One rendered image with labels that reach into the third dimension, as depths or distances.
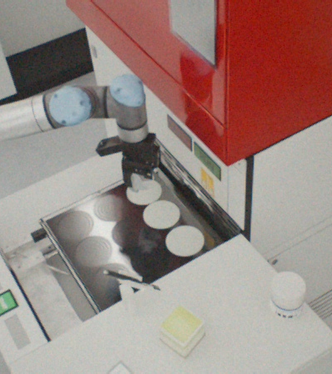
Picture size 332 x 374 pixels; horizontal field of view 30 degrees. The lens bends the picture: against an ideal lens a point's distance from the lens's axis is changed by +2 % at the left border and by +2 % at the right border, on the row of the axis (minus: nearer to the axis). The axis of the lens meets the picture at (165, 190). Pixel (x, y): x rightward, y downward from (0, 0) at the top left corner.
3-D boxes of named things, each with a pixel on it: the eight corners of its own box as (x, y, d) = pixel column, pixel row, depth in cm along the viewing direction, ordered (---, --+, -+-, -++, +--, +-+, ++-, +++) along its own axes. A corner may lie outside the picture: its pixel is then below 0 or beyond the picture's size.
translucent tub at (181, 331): (180, 318, 139) (178, 301, 134) (207, 336, 135) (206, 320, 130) (158, 342, 135) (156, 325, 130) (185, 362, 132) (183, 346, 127)
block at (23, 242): (30, 237, 169) (27, 230, 166) (35, 245, 167) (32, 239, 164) (2, 251, 166) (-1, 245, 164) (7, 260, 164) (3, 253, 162)
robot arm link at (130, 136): (111, 128, 143) (123, 105, 149) (113, 142, 147) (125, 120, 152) (141, 133, 142) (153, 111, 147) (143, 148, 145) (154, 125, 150)
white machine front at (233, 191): (108, 105, 214) (88, -2, 185) (249, 262, 165) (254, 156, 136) (99, 108, 213) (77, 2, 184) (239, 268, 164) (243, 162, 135)
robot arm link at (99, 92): (52, 85, 134) (103, 85, 133) (65, 84, 145) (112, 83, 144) (54, 122, 136) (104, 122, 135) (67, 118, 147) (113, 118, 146)
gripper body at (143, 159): (152, 182, 153) (148, 148, 144) (120, 176, 155) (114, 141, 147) (162, 162, 158) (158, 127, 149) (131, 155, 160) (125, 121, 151)
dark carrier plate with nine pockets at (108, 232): (152, 170, 181) (151, 169, 180) (218, 246, 160) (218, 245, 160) (45, 222, 170) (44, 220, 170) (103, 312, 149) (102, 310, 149)
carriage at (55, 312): (32, 242, 171) (29, 235, 169) (90, 341, 149) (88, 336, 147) (3, 255, 169) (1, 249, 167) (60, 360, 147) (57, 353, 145)
